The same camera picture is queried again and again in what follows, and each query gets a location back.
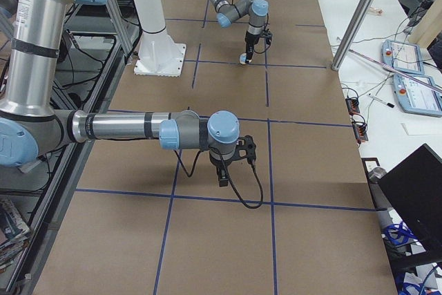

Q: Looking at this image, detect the black laptop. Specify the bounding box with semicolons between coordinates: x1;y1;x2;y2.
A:
379;144;441;251

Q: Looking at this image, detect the stack of books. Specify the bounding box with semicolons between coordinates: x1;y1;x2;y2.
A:
1;197;31;273

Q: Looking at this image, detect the aluminium frame post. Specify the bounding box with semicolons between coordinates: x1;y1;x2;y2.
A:
331;0;373;71

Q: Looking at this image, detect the blue white bell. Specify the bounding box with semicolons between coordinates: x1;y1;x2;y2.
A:
239;53;249;65

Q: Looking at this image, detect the teach pendant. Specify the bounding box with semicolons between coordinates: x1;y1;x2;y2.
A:
382;39;425;75
393;74;441;117

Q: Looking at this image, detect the silver metal cup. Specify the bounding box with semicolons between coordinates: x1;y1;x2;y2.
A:
368;166;387;184

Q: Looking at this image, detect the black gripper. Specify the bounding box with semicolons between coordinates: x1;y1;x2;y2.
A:
244;31;261;64
209;151;233;187

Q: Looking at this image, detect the black marker pen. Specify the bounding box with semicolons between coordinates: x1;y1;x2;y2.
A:
367;94;395;108

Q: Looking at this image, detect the white flat block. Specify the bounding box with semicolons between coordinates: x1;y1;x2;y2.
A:
401;122;442;136

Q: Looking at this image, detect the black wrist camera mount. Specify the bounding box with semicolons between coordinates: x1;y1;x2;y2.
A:
234;135;256;166

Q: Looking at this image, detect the black camera cable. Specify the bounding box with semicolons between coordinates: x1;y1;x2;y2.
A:
174;149;264;209

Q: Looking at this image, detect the far teach pendant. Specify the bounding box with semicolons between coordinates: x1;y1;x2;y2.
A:
382;39;425;75

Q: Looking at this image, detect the near teach pendant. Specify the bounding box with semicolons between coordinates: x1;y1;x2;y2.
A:
393;74;441;117

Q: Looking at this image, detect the orange black connector box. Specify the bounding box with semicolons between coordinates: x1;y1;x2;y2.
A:
345;97;360;115

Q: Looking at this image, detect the white camera post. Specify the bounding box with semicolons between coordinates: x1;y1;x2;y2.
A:
134;0;186;77

